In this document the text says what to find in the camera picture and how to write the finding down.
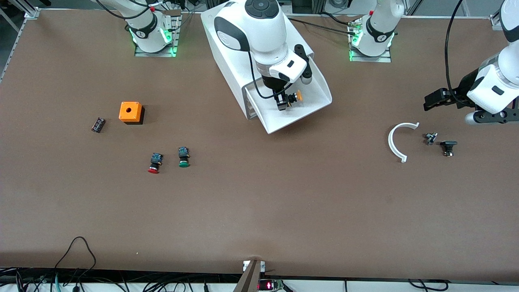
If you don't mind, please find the black push button part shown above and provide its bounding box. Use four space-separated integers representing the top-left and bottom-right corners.
440 140 458 157

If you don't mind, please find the red push button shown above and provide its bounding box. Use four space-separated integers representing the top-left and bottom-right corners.
148 152 164 174

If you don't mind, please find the red-lit electronic board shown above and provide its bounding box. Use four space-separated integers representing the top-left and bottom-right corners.
258 279 285 291

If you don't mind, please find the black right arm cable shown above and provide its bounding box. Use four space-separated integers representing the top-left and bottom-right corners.
93 0 293 100

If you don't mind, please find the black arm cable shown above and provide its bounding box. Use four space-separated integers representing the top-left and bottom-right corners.
444 0 465 104
93 0 293 100

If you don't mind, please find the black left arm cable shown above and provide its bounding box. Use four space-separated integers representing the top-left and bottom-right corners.
444 0 465 104

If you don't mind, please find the black cable on table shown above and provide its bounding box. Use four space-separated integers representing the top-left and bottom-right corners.
289 17 358 35

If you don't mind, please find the white curved plastic bracket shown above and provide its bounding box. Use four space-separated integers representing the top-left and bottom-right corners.
388 122 420 163

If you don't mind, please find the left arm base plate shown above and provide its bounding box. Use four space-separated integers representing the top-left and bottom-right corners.
349 20 392 63

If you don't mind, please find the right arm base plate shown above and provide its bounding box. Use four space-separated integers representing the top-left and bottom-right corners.
135 10 179 58

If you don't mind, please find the orange button enclosure box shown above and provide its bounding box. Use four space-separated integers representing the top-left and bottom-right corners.
118 101 145 125

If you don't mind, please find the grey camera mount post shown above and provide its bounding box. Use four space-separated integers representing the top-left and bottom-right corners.
232 260 266 292

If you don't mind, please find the black looped cable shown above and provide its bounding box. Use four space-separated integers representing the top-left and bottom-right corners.
54 236 97 280

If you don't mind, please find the black cable bundle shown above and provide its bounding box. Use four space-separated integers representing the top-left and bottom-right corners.
0 267 227 292

